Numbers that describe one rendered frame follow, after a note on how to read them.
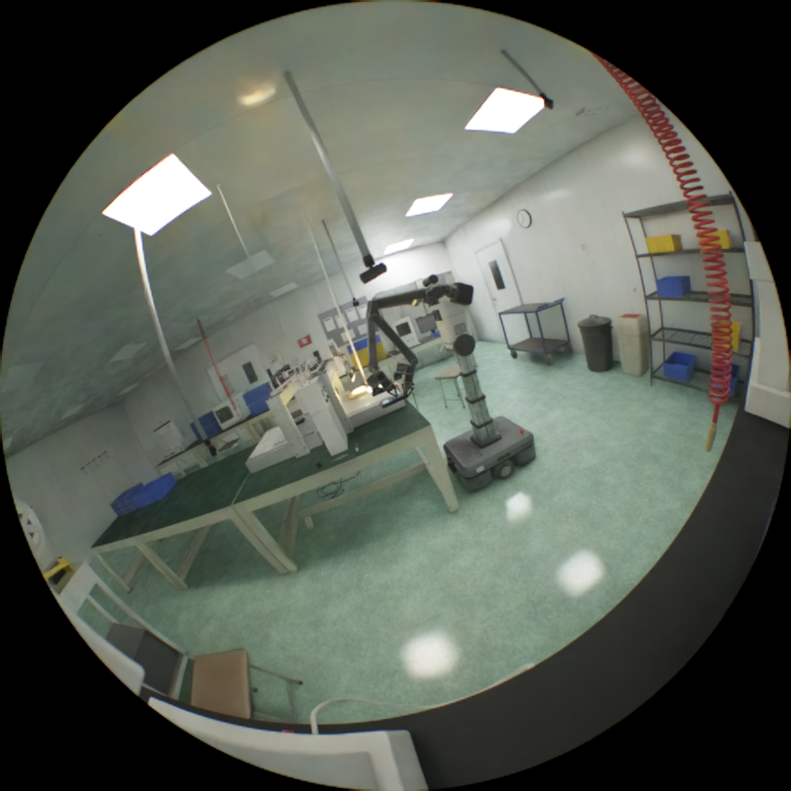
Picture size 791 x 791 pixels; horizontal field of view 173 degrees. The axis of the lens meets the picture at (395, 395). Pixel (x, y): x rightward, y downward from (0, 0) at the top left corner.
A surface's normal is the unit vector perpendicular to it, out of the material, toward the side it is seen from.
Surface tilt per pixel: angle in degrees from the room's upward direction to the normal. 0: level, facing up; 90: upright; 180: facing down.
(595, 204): 90
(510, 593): 0
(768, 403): 90
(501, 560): 0
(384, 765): 0
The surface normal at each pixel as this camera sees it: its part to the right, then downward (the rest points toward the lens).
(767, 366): -0.91, 0.40
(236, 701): -0.26, -0.93
